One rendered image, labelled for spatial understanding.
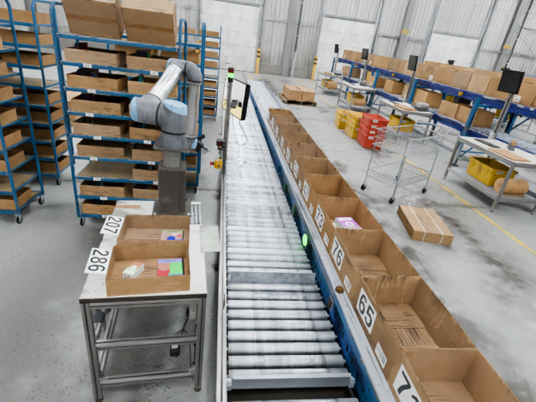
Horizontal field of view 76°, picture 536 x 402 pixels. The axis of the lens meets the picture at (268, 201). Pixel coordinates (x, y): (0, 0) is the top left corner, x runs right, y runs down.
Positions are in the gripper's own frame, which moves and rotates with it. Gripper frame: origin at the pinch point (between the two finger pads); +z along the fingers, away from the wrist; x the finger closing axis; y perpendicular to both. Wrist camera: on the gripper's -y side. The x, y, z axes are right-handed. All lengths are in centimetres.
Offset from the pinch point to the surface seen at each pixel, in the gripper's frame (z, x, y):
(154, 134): -47, -21, 22
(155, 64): -75, -20, -30
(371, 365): 61, 213, -24
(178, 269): 0, 144, 24
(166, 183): -23, 81, 13
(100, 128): -86, -21, 45
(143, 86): -75, -21, -9
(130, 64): -91, -20, -18
